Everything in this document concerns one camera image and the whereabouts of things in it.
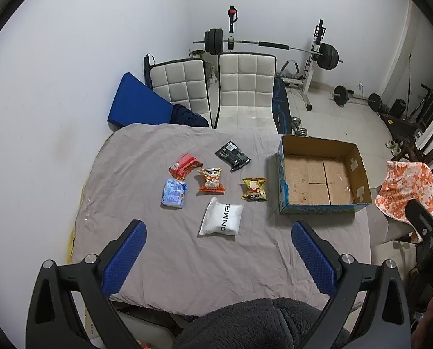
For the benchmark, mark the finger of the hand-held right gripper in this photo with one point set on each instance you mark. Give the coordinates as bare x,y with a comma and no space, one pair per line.
420,214

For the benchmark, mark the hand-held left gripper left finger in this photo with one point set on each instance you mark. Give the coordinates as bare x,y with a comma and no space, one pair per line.
125,258

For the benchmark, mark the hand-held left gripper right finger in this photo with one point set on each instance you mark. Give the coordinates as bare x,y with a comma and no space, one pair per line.
312,258

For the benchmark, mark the cardboard box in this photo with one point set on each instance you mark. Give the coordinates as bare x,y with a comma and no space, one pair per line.
322,185

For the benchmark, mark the blue tissue packet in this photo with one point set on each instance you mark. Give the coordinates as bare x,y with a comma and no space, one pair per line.
173,193

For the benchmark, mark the gold panda snack packet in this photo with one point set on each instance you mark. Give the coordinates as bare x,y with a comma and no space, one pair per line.
254,189

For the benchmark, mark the white plastic packet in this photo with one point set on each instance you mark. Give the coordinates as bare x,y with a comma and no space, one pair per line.
221,217

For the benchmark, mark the red snack packet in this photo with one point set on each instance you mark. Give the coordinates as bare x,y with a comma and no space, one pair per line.
184,166

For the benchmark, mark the orange panda snack packet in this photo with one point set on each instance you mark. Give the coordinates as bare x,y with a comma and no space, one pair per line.
211,180

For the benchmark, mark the black snack packet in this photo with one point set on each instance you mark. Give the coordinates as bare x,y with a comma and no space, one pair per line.
233,155

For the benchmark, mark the orange floral cloth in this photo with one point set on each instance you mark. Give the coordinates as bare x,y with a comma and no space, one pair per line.
405,189

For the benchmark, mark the grey chair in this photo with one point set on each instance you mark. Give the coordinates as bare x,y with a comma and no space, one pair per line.
387,229

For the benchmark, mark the dark fleece clothing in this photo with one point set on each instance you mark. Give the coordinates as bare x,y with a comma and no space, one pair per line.
260,327

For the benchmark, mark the metal dumbbell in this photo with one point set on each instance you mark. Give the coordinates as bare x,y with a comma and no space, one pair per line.
299,127

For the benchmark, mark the short barbell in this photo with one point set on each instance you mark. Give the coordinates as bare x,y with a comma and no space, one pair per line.
358,98

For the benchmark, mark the blue foam pad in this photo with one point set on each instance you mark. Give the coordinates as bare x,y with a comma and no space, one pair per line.
140,105

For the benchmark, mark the dark blue cloth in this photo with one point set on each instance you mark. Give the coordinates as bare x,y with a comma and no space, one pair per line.
187,116

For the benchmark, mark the white quilted chair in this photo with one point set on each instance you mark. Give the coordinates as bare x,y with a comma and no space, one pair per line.
246,91
180,83

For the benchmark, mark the white barbell rack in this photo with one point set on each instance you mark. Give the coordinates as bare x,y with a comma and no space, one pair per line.
312,69

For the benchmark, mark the barbell with black plates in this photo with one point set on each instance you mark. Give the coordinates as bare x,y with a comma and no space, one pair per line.
274,45

